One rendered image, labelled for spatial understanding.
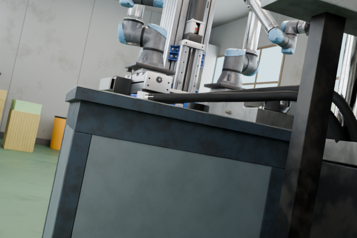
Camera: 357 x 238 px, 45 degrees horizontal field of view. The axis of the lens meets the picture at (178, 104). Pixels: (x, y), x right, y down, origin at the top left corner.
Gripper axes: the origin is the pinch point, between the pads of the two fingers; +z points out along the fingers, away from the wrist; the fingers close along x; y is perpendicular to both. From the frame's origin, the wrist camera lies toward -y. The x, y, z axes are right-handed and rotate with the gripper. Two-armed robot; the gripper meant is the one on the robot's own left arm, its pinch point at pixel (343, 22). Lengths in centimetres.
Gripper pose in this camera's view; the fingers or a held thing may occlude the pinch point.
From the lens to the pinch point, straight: 244.7
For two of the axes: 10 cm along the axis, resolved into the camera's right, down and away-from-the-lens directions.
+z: 7.3, 1.0, -6.8
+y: -1.0, 9.9, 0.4
